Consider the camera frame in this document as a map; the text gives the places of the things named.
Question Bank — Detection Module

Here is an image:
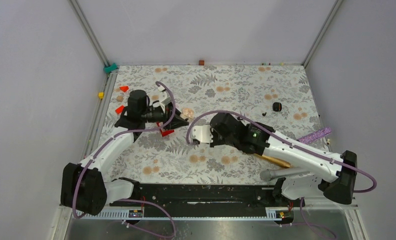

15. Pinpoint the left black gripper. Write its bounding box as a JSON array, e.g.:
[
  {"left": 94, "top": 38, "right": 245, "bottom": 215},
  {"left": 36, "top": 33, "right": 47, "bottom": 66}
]
[{"left": 141, "top": 102, "right": 189, "bottom": 131}]

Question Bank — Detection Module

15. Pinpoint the pink earbud charging case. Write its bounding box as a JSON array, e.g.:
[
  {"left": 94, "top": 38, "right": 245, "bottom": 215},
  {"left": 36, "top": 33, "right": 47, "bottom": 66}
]
[{"left": 180, "top": 107, "right": 195, "bottom": 121}]

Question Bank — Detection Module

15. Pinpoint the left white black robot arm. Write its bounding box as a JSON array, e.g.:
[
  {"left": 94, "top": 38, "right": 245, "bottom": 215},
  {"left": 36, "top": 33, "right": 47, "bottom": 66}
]
[{"left": 60, "top": 85, "right": 189, "bottom": 218}]

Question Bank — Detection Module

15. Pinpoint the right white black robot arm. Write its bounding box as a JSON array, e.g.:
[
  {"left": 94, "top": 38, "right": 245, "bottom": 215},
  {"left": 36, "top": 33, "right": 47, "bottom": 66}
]
[{"left": 209, "top": 113, "right": 357, "bottom": 205}]

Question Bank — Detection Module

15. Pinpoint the black earbud case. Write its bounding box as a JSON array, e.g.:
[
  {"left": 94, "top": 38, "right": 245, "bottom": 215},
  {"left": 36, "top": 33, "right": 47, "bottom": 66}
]
[{"left": 272, "top": 102, "right": 283, "bottom": 112}]

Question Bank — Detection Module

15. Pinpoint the red box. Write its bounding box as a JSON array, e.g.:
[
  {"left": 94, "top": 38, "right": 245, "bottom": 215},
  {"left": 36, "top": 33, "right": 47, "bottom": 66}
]
[{"left": 159, "top": 128, "right": 175, "bottom": 137}]

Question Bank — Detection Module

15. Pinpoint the red flat block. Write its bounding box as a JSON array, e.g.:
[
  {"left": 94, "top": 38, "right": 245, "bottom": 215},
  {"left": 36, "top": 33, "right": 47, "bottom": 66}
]
[{"left": 115, "top": 105, "right": 125, "bottom": 115}]

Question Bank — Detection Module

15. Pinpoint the grey microphone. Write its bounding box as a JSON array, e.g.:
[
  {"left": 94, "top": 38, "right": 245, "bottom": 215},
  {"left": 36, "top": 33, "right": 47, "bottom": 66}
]
[{"left": 259, "top": 167, "right": 309, "bottom": 182}]

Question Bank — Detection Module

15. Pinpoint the red triangular block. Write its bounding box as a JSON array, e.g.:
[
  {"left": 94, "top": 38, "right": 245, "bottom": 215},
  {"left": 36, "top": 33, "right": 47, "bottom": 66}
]
[{"left": 119, "top": 86, "right": 129, "bottom": 93}]

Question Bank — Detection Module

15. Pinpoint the beige cube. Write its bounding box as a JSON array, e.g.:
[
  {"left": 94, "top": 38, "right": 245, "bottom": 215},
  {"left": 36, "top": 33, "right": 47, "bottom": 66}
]
[{"left": 116, "top": 95, "right": 124, "bottom": 102}]

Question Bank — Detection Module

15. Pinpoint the gold microphone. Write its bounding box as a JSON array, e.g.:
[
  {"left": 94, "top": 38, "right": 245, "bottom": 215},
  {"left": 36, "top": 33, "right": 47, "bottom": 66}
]
[{"left": 254, "top": 154, "right": 292, "bottom": 169}]

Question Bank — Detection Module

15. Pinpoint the floral table mat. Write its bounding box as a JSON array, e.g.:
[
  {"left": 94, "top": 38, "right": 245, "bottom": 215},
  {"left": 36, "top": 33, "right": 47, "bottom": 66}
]
[{"left": 99, "top": 65, "right": 323, "bottom": 185}]

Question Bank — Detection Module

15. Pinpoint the teal block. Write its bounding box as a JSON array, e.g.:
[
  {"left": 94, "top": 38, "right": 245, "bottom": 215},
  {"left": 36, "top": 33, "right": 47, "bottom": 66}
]
[{"left": 103, "top": 63, "right": 118, "bottom": 74}]

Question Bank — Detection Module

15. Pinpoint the purple glitter microphone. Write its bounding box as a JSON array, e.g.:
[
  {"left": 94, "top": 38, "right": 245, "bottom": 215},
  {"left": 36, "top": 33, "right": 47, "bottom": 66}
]
[{"left": 297, "top": 127, "right": 332, "bottom": 145}]

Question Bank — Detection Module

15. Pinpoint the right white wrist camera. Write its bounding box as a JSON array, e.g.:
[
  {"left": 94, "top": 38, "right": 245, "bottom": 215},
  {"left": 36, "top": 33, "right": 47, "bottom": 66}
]
[{"left": 190, "top": 124, "right": 214, "bottom": 145}]

